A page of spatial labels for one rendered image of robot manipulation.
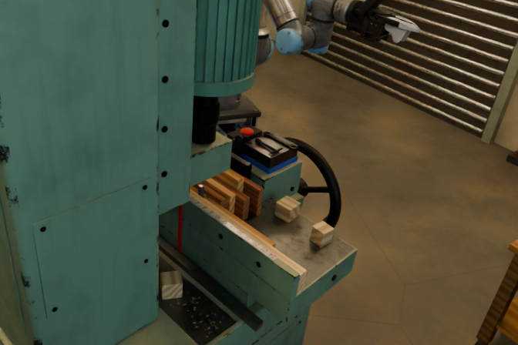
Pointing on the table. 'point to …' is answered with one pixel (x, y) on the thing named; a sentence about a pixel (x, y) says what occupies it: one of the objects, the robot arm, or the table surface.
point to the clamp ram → (240, 165)
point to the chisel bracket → (210, 159)
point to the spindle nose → (205, 119)
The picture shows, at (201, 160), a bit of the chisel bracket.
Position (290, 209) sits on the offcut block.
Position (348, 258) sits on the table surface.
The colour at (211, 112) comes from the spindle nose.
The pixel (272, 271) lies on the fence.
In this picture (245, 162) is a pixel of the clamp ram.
